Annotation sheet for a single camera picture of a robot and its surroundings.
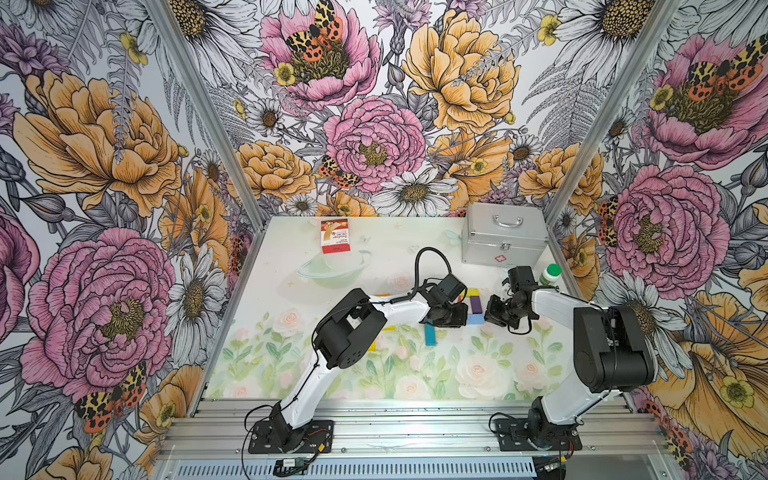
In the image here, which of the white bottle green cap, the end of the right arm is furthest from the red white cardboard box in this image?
the white bottle green cap

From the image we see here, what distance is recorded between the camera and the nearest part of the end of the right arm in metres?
0.84

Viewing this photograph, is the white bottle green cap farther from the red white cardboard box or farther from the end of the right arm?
the red white cardboard box
